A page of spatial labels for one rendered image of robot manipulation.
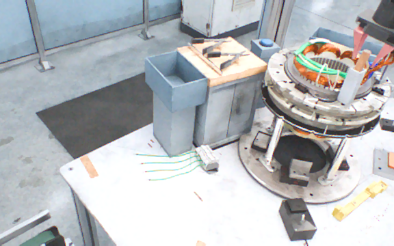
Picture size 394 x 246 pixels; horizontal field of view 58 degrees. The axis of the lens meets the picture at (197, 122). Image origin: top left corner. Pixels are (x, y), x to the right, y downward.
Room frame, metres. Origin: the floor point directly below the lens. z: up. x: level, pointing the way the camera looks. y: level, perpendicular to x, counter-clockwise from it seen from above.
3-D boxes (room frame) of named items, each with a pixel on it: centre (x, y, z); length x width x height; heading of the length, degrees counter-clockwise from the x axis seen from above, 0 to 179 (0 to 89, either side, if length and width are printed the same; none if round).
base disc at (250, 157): (0.84, -0.34, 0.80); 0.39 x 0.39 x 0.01
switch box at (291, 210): (0.57, -0.29, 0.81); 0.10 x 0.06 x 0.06; 13
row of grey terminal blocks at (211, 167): (0.77, -0.04, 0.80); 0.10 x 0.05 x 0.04; 30
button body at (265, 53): (1.11, -0.21, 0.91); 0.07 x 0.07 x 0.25; 26
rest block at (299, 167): (0.72, -0.31, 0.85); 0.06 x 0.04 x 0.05; 83
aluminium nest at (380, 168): (0.84, -0.63, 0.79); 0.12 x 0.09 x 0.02; 161
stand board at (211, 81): (0.93, -0.05, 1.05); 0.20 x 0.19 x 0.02; 125
